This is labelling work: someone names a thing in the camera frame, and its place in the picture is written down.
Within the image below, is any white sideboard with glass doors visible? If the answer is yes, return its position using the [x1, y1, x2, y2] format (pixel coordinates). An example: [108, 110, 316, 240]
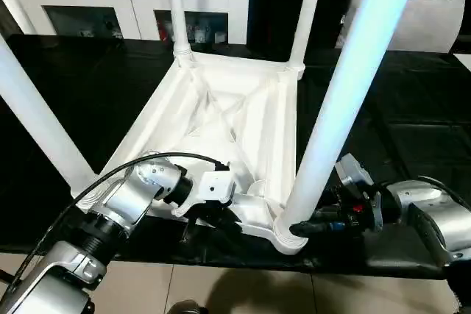
[10, 0, 251, 45]

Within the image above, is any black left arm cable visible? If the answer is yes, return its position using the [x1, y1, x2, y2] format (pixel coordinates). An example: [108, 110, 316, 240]
[0, 151, 231, 293]

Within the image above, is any brown rounded robot part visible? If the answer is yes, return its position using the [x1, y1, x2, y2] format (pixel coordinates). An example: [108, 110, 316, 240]
[169, 301, 207, 314]

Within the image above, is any light grey cushion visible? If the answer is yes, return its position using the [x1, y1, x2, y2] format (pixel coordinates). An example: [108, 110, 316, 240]
[341, 0, 467, 54]

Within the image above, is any black cabinet with yellow label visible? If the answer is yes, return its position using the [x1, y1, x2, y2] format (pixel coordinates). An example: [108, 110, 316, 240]
[247, 0, 369, 50]

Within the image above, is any white flat board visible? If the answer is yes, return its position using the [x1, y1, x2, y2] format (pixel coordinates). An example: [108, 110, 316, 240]
[454, 52, 471, 71]

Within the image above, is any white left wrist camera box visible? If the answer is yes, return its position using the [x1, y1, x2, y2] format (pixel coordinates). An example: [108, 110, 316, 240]
[171, 170, 236, 218]

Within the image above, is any white plastic table leg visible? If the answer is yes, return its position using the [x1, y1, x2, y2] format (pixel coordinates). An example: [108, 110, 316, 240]
[164, 0, 194, 67]
[283, 0, 426, 236]
[0, 34, 99, 197]
[288, 0, 328, 68]

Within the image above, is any white plastic table top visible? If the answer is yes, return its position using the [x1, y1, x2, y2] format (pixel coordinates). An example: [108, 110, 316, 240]
[71, 51, 310, 256]

